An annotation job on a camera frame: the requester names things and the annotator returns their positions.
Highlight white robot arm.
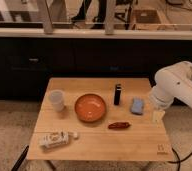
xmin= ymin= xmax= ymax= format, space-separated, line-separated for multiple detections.
xmin=149 ymin=61 xmax=192 ymax=123

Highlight blue sponge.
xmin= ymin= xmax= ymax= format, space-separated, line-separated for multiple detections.
xmin=130 ymin=98 xmax=144 ymax=115

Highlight brown sausage toy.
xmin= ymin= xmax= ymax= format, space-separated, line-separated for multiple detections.
xmin=108 ymin=122 xmax=131 ymax=130

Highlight wooden table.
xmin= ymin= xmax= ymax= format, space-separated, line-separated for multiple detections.
xmin=27 ymin=78 xmax=173 ymax=161

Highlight orange bowl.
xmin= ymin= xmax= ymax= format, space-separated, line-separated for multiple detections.
xmin=74 ymin=94 xmax=106 ymax=122

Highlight cardboard box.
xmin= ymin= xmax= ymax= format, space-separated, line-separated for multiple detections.
xmin=130 ymin=9 xmax=166 ymax=31

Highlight black cable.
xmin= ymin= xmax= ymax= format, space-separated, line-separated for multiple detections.
xmin=168 ymin=137 xmax=192 ymax=171

